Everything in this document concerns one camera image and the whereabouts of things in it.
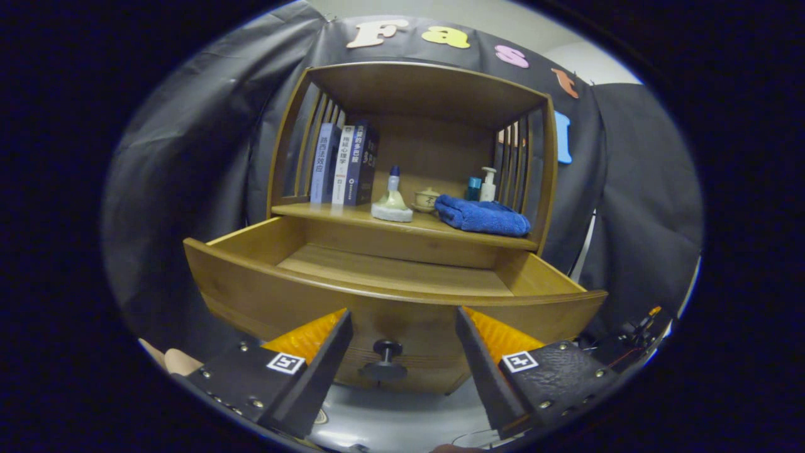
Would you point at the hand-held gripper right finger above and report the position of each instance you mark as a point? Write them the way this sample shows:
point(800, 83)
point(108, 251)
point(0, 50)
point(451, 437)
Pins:
point(487, 377)

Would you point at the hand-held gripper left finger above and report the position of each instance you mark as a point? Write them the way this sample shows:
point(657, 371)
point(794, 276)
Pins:
point(317, 384)

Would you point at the black drawer knob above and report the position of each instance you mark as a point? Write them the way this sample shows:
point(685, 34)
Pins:
point(385, 365)

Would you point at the wooden drawer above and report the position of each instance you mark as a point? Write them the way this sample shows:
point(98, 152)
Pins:
point(409, 321)

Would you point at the wooden countertop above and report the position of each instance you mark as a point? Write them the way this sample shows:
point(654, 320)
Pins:
point(352, 214)

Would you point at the wooden cabinet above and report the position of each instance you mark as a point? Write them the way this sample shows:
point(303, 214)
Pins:
point(427, 94)

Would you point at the person's leg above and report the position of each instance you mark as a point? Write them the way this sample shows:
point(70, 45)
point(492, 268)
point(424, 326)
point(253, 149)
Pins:
point(151, 353)
point(182, 363)

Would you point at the black equipment with orange parts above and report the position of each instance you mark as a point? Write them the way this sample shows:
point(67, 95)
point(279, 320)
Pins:
point(635, 333)

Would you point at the blue folded towel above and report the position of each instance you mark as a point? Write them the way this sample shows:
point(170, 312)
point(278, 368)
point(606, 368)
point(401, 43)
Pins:
point(481, 217)

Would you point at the beige lidded teacup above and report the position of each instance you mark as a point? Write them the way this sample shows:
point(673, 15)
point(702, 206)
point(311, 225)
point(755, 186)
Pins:
point(426, 200)

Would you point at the teal bottle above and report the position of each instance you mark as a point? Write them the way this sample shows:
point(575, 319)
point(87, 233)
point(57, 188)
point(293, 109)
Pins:
point(473, 189)

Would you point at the white pump bottle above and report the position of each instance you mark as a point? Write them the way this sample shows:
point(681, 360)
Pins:
point(488, 185)

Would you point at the small white bottle blue cap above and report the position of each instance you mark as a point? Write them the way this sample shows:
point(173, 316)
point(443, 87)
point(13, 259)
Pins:
point(394, 179)

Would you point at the light blue book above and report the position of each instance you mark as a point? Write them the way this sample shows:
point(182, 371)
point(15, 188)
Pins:
point(324, 163)

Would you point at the white book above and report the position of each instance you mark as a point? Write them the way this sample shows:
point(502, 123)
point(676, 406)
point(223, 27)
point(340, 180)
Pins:
point(343, 165)

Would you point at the dark navy book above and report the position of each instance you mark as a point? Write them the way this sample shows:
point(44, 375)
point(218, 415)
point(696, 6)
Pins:
point(363, 163)

